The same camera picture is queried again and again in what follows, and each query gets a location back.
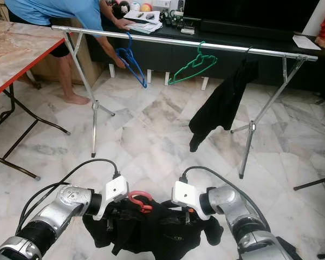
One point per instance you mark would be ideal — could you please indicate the silver metal clothes rack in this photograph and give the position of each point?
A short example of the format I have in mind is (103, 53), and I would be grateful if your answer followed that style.
(162, 39)

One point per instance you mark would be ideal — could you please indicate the black soundbar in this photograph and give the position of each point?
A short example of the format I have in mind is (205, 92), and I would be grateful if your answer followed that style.
(244, 28)

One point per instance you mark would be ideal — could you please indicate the person's right hand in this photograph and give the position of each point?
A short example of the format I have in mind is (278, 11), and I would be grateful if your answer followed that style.
(119, 62)

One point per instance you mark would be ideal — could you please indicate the green plastic hanger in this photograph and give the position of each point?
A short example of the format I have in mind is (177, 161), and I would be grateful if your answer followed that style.
(170, 81)

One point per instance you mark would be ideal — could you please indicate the black plush toy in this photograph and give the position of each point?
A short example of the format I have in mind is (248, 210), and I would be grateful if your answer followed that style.
(122, 7)

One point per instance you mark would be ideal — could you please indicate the person in blue shirt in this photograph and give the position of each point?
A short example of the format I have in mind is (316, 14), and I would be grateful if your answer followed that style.
(49, 10)

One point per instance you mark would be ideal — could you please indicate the white wall socket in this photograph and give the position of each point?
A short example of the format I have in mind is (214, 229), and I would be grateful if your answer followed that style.
(161, 5)

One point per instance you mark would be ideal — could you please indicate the person's left hand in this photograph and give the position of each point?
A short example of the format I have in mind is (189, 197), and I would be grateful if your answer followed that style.
(123, 24)

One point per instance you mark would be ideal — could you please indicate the black television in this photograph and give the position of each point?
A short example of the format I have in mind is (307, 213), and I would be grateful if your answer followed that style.
(249, 13)

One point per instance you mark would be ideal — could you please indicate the person's right forearm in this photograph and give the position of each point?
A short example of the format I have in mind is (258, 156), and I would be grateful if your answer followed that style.
(108, 47)

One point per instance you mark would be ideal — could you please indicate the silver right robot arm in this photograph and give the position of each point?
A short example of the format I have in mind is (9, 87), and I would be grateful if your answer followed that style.
(227, 203)

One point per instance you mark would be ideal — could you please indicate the black polo shirt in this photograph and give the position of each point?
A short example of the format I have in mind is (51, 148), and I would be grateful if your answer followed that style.
(157, 235)

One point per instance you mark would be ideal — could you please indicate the red plastic hanger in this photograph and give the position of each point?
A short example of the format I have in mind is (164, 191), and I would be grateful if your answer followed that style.
(142, 207)

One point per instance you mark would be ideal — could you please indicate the black printed shirt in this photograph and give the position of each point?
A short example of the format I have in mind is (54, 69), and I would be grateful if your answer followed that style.
(222, 105)

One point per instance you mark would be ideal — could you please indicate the small white box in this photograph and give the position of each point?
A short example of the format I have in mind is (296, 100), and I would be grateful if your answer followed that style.
(187, 31)

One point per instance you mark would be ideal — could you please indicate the black TV console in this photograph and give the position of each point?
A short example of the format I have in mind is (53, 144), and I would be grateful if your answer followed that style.
(157, 62)

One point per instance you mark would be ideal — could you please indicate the orange ball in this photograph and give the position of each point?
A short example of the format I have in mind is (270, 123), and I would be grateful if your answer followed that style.
(146, 7)

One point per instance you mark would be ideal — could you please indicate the white paper sheet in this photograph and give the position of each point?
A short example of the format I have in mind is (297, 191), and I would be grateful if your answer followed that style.
(306, 42)

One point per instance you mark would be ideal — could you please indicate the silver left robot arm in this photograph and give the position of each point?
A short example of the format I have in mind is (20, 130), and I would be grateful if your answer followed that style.
(70, 203)

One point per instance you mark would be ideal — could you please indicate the person's left forearm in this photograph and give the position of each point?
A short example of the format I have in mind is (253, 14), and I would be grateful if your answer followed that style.
(108, 18)

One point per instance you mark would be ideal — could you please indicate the white paper stack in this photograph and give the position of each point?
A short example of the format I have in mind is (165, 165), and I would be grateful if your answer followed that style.
(143, 23)

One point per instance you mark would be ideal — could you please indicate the blue plastic hanger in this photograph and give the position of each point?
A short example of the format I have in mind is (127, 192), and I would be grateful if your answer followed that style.
(144, 84)

